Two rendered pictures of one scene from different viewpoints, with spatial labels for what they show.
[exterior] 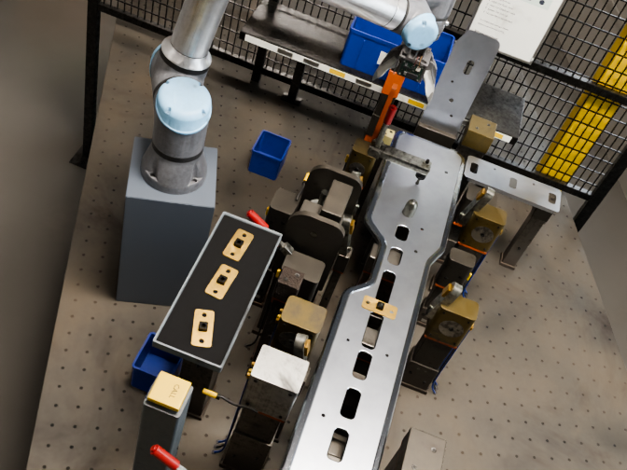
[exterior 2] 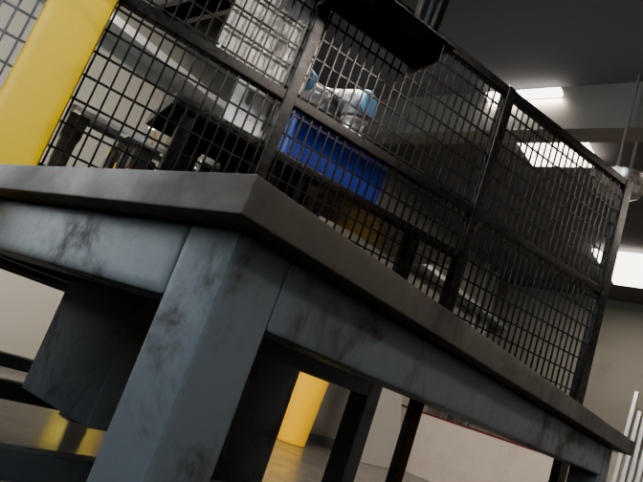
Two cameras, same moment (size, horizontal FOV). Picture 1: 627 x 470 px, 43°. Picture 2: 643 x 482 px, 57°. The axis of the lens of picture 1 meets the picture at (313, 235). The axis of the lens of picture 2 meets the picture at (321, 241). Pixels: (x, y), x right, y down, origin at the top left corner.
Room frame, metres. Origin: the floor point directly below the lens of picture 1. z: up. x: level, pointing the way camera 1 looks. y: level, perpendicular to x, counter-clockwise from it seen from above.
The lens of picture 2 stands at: (3.42, -0.73, 0.54)
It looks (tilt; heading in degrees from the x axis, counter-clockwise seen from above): 13 degrees up; 150
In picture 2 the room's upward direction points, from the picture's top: 20 degrees clockwise
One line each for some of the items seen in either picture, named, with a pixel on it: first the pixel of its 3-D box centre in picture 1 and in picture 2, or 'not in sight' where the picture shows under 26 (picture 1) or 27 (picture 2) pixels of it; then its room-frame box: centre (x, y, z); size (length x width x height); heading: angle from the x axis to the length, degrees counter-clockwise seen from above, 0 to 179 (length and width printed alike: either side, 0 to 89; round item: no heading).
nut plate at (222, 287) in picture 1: (222, 280); not in sight; (0.98, 0.14, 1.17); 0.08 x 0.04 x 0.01; 174
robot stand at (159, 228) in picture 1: (165, 227); not in sight; (1.28, 0.36, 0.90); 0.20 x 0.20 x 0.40; 18
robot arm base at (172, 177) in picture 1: (175, 156); not in sight; (1.28, 0.36, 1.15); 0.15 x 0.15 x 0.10
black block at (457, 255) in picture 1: (447, 293); not in sight; (1.45, -0.40, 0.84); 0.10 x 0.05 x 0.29; 88
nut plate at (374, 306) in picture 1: (380, 306); not in sight; (1.19, -0.20, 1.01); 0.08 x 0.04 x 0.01; 88
